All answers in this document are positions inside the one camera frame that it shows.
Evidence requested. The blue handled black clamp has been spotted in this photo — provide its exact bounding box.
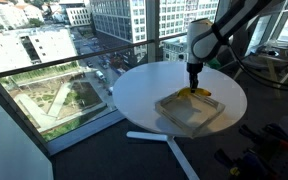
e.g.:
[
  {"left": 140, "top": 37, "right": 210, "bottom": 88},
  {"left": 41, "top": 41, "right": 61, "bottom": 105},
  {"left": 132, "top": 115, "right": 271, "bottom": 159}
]
[{"left": 213, "top": 148, "right": 278, "bottom": 180}]

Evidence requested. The round white table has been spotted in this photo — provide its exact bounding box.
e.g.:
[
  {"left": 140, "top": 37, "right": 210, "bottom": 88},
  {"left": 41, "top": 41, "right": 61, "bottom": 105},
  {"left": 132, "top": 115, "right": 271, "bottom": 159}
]
[{"left": 112, "top": 60, "right": 248, "bottom": 180}]

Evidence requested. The clear square glass tray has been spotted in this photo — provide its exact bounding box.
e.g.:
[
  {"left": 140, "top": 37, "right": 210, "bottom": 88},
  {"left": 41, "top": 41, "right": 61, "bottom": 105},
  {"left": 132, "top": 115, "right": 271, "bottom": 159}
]
[{"left": 154, "top": 87, "right": 226, "bottom": 138}]

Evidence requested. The orange handled black clamp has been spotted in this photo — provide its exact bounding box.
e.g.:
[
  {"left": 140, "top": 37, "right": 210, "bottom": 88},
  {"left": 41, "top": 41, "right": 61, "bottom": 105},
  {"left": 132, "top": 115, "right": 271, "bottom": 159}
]
[{"left": 238, "top": 123, "right": 288, "bottom": 150}]

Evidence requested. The yellow banana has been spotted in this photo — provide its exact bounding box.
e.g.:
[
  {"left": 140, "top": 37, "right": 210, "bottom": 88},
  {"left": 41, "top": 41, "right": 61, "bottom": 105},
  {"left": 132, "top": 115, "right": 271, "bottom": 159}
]
[{"left": 177, "top": 86, "right": 213, "bottom": 99}]

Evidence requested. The dark horizontal window rail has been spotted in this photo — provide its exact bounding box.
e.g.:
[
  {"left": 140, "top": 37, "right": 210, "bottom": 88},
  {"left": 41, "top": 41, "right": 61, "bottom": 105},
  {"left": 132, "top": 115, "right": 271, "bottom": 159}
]
[{"left": 0, "top": 31, "right": 188, "bottom": 81}]

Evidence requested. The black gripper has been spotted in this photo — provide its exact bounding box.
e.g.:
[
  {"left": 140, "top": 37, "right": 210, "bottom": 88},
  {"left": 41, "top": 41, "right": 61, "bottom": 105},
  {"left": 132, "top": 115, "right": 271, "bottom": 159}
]
[{"left": 186, "top": 62, "right": 205, "bottom": 93}]

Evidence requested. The dark window mullion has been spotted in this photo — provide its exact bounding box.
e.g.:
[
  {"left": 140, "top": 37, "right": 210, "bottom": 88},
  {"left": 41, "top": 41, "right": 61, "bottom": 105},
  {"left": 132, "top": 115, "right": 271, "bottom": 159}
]
[{"left": 145, "top": 0, "right": 161, "bottom": 64}]

